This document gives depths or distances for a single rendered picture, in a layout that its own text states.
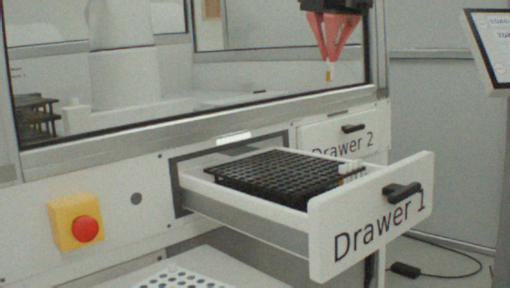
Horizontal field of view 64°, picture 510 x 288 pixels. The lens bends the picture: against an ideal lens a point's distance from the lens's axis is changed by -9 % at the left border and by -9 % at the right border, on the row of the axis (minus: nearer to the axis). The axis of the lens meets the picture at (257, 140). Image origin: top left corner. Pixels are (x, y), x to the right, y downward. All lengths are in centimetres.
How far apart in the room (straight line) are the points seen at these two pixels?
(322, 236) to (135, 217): 35
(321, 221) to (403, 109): 196
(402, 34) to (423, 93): 33
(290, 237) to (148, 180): 28
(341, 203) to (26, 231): 45
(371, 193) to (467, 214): 187
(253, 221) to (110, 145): 26
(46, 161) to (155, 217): 21
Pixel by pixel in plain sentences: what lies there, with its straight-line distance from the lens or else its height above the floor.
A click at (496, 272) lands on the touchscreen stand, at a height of 25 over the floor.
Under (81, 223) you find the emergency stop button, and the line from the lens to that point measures 65.
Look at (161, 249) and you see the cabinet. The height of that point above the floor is 76.
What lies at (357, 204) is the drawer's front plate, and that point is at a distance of 58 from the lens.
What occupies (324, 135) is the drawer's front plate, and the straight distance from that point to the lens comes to 101.
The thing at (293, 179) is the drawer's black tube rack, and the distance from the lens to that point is 70.
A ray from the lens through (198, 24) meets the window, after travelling 82.
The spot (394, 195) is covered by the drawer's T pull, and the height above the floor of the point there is 91.
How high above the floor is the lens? 111
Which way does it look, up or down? 12 degrees down
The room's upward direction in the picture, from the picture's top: 4 degrees counter-clockwise
